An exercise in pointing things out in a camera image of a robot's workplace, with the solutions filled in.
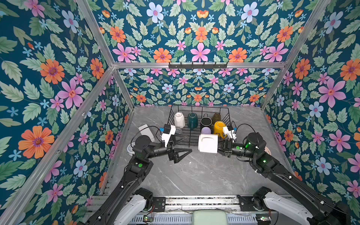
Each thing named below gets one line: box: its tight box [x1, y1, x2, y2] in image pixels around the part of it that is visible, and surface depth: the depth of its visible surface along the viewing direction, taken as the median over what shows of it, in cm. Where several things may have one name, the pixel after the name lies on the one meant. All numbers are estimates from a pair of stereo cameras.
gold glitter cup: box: [212, 112, 221, 125], surface depth 104 cm
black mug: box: [200, 113, 213, 130], surface depth 97 cm
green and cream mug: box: [187, 112, 198, 131], surface depth 98 cm
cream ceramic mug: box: [173, 111, 186, 129], surface depth 100 cm
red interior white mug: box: [198, 133, 219, 154], surface depth 58 cm
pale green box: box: [192, 210, 228, 225], surface depth 69 cm
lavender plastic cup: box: [201, 126, 212, 135], surface depth 89 cm
